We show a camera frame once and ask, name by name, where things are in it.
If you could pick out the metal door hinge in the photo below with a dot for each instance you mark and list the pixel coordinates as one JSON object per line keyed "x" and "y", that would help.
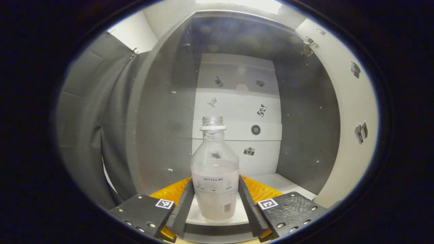
{"x": 308, "y": 45}

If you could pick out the black backdrop cloth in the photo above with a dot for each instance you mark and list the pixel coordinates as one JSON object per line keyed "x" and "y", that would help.
{"x": 88, "y": 128}

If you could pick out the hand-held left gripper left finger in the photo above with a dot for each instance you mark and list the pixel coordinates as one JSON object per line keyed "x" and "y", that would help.
{"x": 184, "y": 210}

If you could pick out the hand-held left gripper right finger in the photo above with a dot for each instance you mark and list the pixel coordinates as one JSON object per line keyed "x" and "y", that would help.
{"x": 249, "y": 210}

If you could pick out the ceiling light panel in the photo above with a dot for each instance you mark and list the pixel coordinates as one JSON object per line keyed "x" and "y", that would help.
{"x": 244, "y": 4}

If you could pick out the grey cabinet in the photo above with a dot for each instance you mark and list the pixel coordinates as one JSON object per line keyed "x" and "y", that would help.
{"x": 162, "y": 118}

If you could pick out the clear plastic bottle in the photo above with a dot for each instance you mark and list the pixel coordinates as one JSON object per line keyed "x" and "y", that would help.
{"x": 215, "y": 176}

